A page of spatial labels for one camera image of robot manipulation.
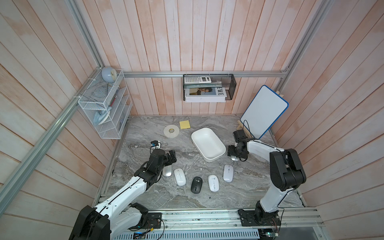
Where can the white slim computer mouse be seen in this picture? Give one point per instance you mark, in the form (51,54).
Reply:
(180,177)

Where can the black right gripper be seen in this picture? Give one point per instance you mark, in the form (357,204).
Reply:
(230,151)

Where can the small wooden easel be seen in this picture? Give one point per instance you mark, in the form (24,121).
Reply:
(241,126)

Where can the white tape roll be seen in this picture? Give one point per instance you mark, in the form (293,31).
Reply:
(171,131)

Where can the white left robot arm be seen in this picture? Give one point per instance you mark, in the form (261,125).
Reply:
(116,214)

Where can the black computer mouse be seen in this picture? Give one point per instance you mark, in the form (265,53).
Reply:
(196,185)

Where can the white calculator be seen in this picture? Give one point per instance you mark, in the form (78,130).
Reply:
(193,80)

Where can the white magazine book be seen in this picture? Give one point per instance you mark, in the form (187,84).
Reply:
(208,93)

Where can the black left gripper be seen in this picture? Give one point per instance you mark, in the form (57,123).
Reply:
(168,160)

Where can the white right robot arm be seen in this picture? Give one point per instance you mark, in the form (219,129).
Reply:
(286,170)

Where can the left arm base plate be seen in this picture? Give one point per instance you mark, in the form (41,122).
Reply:
(148,221)

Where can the blue framed whiteboard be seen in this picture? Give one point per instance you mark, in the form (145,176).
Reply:
(264,110)

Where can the yellow sticky note pad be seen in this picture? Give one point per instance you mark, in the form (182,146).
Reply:
(185,125)

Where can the black mesh wall basket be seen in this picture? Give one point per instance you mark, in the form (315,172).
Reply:
(228,81)

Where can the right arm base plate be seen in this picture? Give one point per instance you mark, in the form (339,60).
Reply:
(258,217)

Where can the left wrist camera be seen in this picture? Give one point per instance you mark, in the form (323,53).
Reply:
(155,145)

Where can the white wire wall shelf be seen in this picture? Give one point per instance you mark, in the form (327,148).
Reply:
(106,105)

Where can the white plastic storage box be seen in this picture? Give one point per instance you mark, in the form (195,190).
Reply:
(208,144)

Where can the silver computer mouse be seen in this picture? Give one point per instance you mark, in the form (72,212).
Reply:
(167,171)

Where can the white ribbed computer mouse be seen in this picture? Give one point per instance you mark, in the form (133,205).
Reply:
(213,183)

